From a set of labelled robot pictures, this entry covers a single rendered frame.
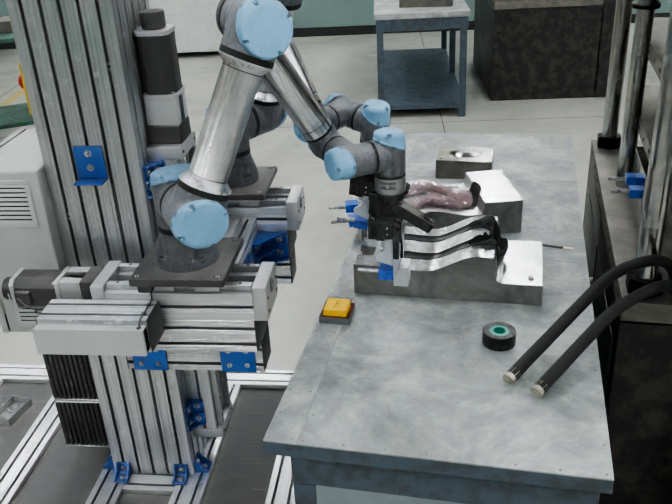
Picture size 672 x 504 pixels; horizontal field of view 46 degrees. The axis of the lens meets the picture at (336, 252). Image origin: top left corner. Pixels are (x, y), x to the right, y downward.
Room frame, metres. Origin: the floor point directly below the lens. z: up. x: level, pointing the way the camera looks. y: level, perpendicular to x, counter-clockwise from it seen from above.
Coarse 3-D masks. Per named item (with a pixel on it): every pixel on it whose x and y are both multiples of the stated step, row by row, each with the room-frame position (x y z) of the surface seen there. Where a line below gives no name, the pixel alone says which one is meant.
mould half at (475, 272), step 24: (480, 216) 2.04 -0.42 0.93; (384, 240) 2.01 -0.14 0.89; (408, 240) 2.01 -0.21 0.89; (456, 240) 1.94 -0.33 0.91; (360, 264) 1.87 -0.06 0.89; (432, 264) 1.86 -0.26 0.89; (456, 264) 1.81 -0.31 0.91; (480, 264) 1.79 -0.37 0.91; (504, 264) 1.88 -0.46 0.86; (528, 264) 1.87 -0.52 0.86; (360, 288) 1.87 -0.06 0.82; (384, 288) 1.86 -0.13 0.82; (408, 288) 1.84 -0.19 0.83; (432, 288) 1.82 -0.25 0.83; (456, 288) 1.81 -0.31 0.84; (480, 288) 1.79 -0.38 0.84; (504, 288) 1.78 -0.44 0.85; (528, 288) 1.76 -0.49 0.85
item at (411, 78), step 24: (384, 0) 6.48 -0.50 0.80; (408, 0) 6.11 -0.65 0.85; (432, 0) 6.08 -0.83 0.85; (456, 0) 6.30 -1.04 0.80; (384, 24) 5.91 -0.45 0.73; (408, 24) 5.90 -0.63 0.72; (432, 24) 5.89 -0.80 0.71; (456, 24) 5.88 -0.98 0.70; (432, 48) 7.74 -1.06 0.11; (384, 72) 6.92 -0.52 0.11; (408, 72) 6.87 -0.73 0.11; (432, 72) 6.83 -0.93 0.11; (384, 96) 5.92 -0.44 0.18; (408, 96) 6.13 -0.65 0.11; (432, 96) 6.09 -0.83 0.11; (456, 96) 6.05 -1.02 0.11
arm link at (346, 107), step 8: (328, 96) 2.09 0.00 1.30; (336, 96) 2.07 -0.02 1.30; (344, 96) 2.08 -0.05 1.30; (328, 104) 2.02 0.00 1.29; (336, 104) 2.02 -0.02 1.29; (344, 104) 2.03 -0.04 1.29; (352, 104) 2.03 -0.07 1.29; (360, 104) 2.03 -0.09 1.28; (344, 112) 2.01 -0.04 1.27; (352, 112) 2.01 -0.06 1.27; (344, 120) 2.00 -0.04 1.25; (352, 120) 2.01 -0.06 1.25; (352, 128) 2.02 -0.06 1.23
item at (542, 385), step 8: (600, 320) 1.56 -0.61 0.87; (592, 328) 1.53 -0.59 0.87; (600, 328) 1.54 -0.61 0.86; (584, 336) 1.51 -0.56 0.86; (592, 336) 1.51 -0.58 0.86; (576, 344) 1.49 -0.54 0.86; (584, 344) 1.49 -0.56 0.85; (568, 352) 1.47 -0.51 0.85; (576, 352) 1.47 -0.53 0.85; (560, 360) 1.45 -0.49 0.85; (568, 360) 1.45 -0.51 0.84; (552, 368) 1.43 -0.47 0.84; (560, 368) 1.43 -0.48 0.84; (544, 376) 1.41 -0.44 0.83; (552, 376) 1.40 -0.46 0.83; (560, 376) 1.42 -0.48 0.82; (536, 384) 1.39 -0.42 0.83; (544, 384) 1.38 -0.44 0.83; (552, 384) 1.40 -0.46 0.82; (536, 392) 1.37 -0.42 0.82; (544, 392) 1.37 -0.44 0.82
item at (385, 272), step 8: (384, 264) 1.76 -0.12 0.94; (400, 264) 1.73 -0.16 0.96; (408, 264) 1.73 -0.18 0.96; (368, 272) 1.76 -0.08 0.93; (376, 272) 1.75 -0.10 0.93; (384, 272) 1.73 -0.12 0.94; (392, 272) 1.73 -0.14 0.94; (400, 272) 1.72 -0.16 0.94; (408, 272) 1.73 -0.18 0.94; (400, 280) 1.72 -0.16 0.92; (408, 280) 1.73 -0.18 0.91
